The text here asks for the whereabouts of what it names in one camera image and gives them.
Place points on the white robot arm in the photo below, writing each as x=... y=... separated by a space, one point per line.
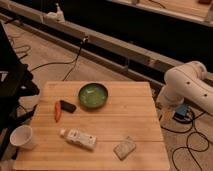
x=187 y=82

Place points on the white sponge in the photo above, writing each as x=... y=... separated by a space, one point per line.
x=124 y=148

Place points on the green bowl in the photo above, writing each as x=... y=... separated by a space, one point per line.
x=93 y=95

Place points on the black rectangular block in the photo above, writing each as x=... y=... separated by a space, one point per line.
x=67 y=106

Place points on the white plastic bottle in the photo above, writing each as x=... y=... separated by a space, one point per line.
x=77 y=137

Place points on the blue connector box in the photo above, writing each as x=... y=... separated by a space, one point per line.
x=182 y=110

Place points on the white power strip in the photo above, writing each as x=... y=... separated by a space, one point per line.
x=57 y=16

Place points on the black equipment stand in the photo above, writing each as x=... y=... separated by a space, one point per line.
x=15 y=82

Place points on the white paper cup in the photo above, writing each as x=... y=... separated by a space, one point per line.
x=23 y=137

